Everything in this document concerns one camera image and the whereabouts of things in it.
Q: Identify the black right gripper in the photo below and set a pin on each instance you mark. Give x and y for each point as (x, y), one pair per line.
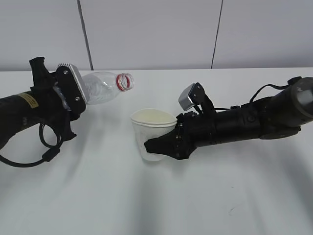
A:
(191, 131)

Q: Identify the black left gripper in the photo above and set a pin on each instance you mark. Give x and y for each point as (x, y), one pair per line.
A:
(52, 109)

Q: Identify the white paper cup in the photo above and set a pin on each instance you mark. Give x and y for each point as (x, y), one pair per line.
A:
(148, 124)

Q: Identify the clear water bottle red label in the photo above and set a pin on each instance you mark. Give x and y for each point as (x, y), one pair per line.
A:
(105, 86)

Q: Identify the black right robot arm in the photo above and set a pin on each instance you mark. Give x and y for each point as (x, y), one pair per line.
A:
(268, 118)

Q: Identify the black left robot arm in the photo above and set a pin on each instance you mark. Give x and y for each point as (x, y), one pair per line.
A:
(18, 112)

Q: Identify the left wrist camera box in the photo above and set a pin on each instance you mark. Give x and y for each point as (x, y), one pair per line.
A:
(72, 88)

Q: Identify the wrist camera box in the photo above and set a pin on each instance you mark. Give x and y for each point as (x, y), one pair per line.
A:
(72, 88)
(194, 96)

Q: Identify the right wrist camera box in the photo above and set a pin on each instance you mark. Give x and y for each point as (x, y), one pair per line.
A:
(194, 96)

